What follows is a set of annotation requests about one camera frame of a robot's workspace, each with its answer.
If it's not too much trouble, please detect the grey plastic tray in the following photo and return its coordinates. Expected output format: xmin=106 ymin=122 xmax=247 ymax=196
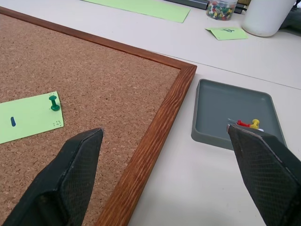
xmin=190 ymin=78 xmax=287 ymax=151

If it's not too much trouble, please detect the large green paper sheet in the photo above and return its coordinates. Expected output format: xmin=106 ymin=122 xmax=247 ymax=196
xmin=81 ymin=0 xmax=191 ymax=24

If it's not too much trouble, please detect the dark green object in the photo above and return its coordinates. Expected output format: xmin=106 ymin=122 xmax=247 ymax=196
xmin=279 ymin=5 xmax=301 ymax=36

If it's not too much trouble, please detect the white plastic container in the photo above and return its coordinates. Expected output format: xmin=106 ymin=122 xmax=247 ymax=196
xmin=242 ymin=0 xmax=296 ymax=38

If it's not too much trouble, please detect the small green note with writing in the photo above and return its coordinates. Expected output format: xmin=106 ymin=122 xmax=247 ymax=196
xmin=205 ymin=26 xmax=249 ymax=41

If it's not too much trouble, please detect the green note with blue mark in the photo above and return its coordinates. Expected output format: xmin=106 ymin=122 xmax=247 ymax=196
xmin=0 ymin=91 xmax=64 ymax=145

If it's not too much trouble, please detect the wood-framed cork board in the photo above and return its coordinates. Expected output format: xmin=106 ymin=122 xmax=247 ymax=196
xmin=0 ymin=6 xmax=198 ymax=226

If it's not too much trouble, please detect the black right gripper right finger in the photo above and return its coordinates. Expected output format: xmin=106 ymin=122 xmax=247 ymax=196
xmin=226 ymin=124 xmax=301 ymax=226

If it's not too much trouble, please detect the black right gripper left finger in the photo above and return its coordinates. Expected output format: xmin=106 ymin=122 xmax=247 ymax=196
xmin=1 ymin=127 xmax=104 ymax=226

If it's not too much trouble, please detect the clear jar of push pins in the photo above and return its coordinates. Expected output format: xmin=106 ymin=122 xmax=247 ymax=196
xmin=206 ymin=0 xmax=238 ymax=22

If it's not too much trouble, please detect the green push pin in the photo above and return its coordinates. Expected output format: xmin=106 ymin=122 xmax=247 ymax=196
xmin=48 ymin=95 xmax=61 ymax=112

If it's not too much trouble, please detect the dark metal bar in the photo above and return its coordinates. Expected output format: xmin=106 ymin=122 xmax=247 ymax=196
xmin=163 ymin=0 xmax=247 ymax=14

